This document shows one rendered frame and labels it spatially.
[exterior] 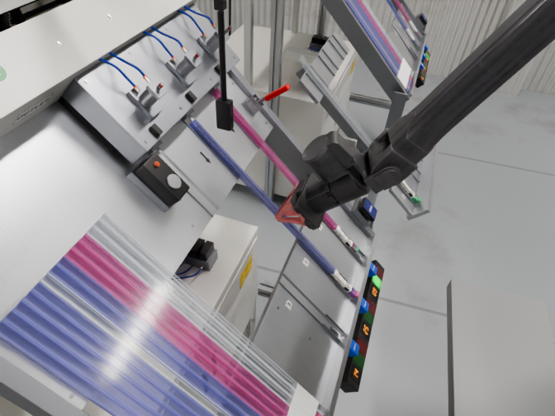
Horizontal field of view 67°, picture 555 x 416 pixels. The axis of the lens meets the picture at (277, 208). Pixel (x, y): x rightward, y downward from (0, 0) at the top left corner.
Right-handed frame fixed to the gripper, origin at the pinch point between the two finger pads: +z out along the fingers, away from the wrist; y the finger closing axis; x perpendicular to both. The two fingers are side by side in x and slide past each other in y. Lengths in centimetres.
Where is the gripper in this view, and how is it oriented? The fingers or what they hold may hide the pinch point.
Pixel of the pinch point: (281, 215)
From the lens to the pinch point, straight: 84.7
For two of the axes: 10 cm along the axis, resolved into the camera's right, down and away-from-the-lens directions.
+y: -3.2, 6.3, -7.0
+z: -7.0, 3.3, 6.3
